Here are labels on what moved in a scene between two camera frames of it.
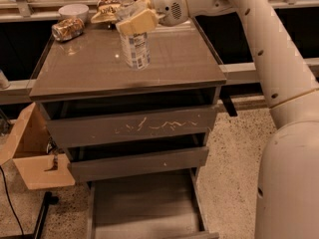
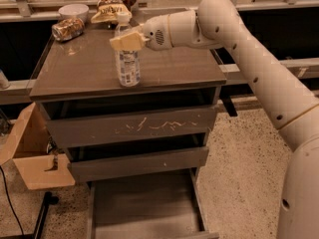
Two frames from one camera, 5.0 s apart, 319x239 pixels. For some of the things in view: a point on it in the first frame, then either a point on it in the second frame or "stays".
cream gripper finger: x=142 y=22 to x=128 y=42
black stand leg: x=48 y=200 stays
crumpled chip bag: x=109 y=6 stays
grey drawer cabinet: x=132 y=126 stays
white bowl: x=71 y=11 stays
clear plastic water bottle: x=136 y=46 to x=128 y=63
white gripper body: x=168 y=4 to x=156 y=33
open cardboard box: x=25 y=141 stays
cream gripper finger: x=142 y=4 to x=138 y=29
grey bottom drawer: x=149 y=209 stays
